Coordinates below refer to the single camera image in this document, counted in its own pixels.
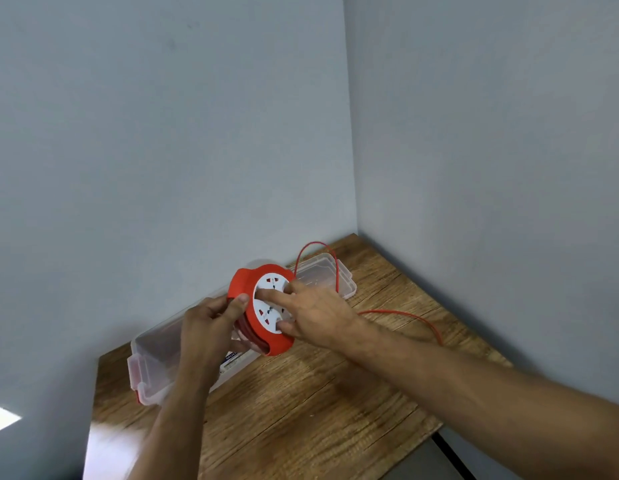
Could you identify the person's left forearm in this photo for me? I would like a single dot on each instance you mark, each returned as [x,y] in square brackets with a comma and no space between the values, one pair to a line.
[174,429]

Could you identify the clear plastic lid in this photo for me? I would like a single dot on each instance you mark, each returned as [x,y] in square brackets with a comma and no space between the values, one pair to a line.
[324,274]

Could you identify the person's right forearm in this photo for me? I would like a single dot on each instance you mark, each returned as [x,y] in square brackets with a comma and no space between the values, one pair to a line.
[489,394]

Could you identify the person's left hand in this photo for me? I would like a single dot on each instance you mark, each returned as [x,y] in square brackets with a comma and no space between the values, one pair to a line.
[204,339]

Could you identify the person's right hand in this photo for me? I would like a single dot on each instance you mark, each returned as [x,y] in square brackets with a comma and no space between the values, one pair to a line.
[324,317]

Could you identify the clear plastic box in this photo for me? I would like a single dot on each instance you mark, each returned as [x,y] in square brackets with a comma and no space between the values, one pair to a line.
[154,354]

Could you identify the white window sill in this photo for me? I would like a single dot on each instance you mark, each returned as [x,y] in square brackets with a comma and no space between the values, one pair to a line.
[2,418]

